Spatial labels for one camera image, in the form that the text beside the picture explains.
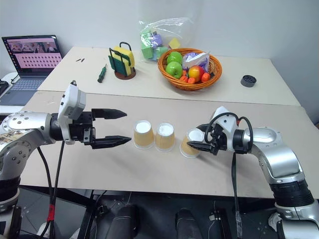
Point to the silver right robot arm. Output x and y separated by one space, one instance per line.
281 159

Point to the small orange toy carrot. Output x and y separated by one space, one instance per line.
192 80
206 76
184 77

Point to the purple foam block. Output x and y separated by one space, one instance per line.
157 41

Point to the dark grey round cap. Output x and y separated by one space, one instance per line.
248 81

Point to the orange wicker basket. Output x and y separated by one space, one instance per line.
197 85

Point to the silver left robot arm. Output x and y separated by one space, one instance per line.
25 124

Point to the light blue foam block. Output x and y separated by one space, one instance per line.
159 53

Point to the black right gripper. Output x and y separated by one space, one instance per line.
220 144

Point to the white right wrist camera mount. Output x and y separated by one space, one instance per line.
228 119

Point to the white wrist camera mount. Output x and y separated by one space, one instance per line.
228 119
71 102

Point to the yellow green sponge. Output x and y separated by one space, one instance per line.
124 53
117 63

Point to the black table leg frame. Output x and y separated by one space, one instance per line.
87 216

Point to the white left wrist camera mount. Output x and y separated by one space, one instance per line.
71 102

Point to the white purple plastic packet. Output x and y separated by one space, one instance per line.
194 61

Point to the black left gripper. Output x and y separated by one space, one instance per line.
86 129

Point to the tan paper cup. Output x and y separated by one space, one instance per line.
187 152
164 140
144 138

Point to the green toy apple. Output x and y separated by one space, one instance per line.
174 70
174 57

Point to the yellow foam block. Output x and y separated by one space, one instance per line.
174 43

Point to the green foam block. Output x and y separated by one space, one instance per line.
147 51

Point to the red yellow toy apple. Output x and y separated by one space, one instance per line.
196 73

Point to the clear plastic bag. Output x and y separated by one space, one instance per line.
172 30

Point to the open grey laptop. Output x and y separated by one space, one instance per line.
32 59

